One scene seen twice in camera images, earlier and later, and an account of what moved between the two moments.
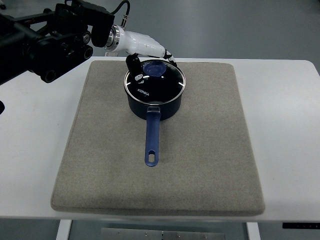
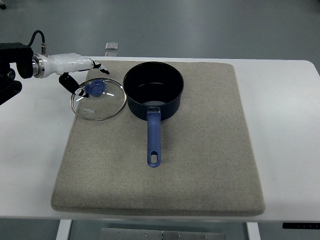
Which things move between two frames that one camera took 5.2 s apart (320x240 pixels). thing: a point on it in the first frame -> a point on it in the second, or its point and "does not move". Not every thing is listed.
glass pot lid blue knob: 163,82 -> 107,98
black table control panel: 303,225 does not move
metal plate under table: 121,234 does not move
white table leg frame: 63,229 does not move
